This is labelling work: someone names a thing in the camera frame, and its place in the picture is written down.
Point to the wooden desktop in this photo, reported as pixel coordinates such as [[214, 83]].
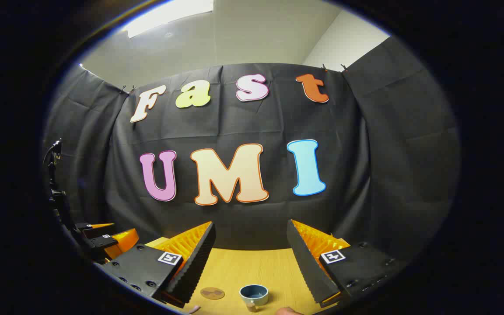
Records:
[[252, 267]]

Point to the ceiling light panel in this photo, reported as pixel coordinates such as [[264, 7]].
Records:
[[169, 15]]

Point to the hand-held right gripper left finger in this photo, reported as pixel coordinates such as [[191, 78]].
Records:
[[197, 262]]

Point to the round cork coaster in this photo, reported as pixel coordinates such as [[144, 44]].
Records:
[[212, 293]]

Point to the black backdrop cloth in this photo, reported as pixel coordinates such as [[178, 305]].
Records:
[[234, 127]]

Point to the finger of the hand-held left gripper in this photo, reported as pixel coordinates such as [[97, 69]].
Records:
[[103, 241], [92, 227]]

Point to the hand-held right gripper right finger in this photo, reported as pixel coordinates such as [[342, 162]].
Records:
[[306, 262]]

